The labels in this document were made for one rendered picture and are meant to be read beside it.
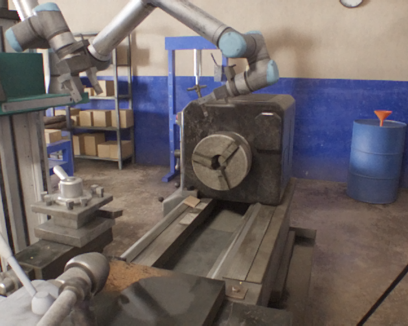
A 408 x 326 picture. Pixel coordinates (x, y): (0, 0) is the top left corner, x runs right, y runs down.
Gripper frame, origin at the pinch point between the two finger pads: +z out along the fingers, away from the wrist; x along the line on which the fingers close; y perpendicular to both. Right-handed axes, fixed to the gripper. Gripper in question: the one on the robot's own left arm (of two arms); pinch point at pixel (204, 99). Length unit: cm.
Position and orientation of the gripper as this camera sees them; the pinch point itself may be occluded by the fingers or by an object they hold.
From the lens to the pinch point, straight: 162.6
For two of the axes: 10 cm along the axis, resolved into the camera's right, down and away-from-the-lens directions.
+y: 3.6, 9.3, 1.2
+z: -8.4, 2.6, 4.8
